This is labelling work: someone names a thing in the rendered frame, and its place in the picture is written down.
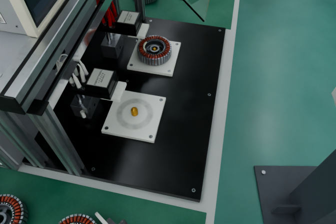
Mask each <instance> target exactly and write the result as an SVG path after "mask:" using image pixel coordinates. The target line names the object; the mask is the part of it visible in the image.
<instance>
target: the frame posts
mask: <svg viewBox="0 0 336 224"><path fill-rule="evenodd" d="M112 2H113V4H114V6H115V10H116V14H117V15H119V14H120V12H121V9H120V3H119V0H112ZM134 4H135V11H136V12H140V13H141V18H142V20H143V21H144V20H145V17H146V8H145V0H134ZM26 113H27V114H28V116H29V117H30V119H31V120H32V121H33V123H34V124H35V126H36V127H37V129H38V130H39V131H40V133H41V134H42V136H43V137H44V138H45V140H46V141H47V143H48V144H49V145H50V147H51V148H52V150H53V151H54V152H55V154H56V155H57V157H58V158H59V160H60V161H61V162H62V164H63V165H64V167H65V168H66V169H67V171H68V172H69V174H71V175H73V174H74V173H75V174H76V176H81V174H82V171H81V169H84V167H85V165H84V164H83V162H82V160H81V158H80V157H79V155H78V153H77V151H76V150H75V148H74V146H73V144H72V142H71V141H70V139H69V137H68V135H67V134H66V132H65V130H64V128H63V127H62V125H61V123H60V121H59V120H58V118H57V116H56V114H55V113H54V111H53V109H52V107H51V106H50V104H49V101H44V100H39V99H34V100H33V102H32V103H31V105H30V107H29V108H28V110H27V111H26ZM0 130H1V131H2V132H3V133H4V135H5V136H6V137H7V138H8V139H9V140H10V141H11V142H12V143H13V144H14V145H15V147H16V148H17V149H18V150H19V151H20V152H21V153H22V154H23V155H24V156H25V157H26V158H27V160H28V161H29V162H30V163H31V164H32V165H33V166H34V167H37V166H39V167H40V168H44V167H45V165H46V164H45V163H44V161H46V162H47V161H48V159H49V158H48V156H47V155H46V154H45V152H44V151H43V150H42V149H41V147H40V146H39V145H38V143H37V142H36V141H35V139H34V138H33V137H32V136H31V134H30V133H29V132H28V130H27V129H26V128H25V127H24V125H23V124H22V123H21V121H20V120H19V119H18V117H17V116H16V115H15V114H14V113H13V112H7V111H2V110H0Z"/></svg>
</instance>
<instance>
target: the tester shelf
mask: <svg viewBox="0 0 336 224"><path fill-rule="evenodd" d="M93 1H94V0H64V2H63V3H62V5H61V6H60V7H59V9H58V10H57V12H56V13H55V15H54V16H53V17H52V19H51V20H50V22H49V23H48V25H47V26H46V27H45V29H44V30H43V32H42V33H41V34H40V36H39V37H38V38H36V37H31V36H28V35H26V34H19V33H13V32H7V31H0V110H1V111H5V112H11V113H16V114H21V115H25V114H26V112H27V110H28V109H29V107H30V105H31V104H32V102H33V100H34V99H35V97H36V95H37V94H38V92H39V90H40V89H41V87H42V85H43V84H44V82H45V80H46V79H47V77H48V75H49V74H50V72H51V70H52V69H53V67H54V66H55V64H56V62H57V61H58V59H59V57H60V56H61V54H62V52H63V51H64V49H65V47H66V46H67V44H68V42H69V41H70V39H71V37H72V36H73V34H74V32H75V31H76V29H77V28H78V26H79V24H80V23H81V21H82V19H83V18H84V16H85V14H86V13H87V11H88V9H89V8H90V6H91V4H92V3H93Z"/></svg>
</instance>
